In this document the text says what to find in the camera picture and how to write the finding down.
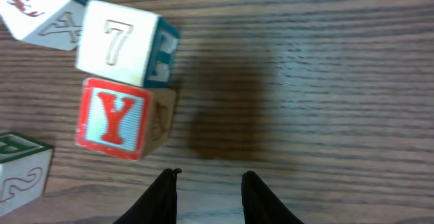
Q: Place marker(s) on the plain wooden block yellow edge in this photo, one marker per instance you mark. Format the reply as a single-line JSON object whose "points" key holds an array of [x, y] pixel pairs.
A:
{"points": [[128, 45]]}

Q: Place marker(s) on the red letter Y block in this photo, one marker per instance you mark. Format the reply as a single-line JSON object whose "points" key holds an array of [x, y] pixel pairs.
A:
{"points": [[124, 121]]}

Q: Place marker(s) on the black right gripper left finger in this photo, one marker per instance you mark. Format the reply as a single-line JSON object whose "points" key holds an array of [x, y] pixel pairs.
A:
{"points": [[158, 204]]}

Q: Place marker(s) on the wooden block yellow pattern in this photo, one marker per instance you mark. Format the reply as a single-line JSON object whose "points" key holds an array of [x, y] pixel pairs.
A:
{"points": [[25, 163]]}

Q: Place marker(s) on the wooden block beside four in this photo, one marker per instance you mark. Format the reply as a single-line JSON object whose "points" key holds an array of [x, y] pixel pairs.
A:
{"points": [[51, 23]]}

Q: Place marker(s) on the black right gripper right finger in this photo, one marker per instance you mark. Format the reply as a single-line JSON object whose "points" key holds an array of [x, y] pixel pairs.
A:
{"points": [[261, 205]]}

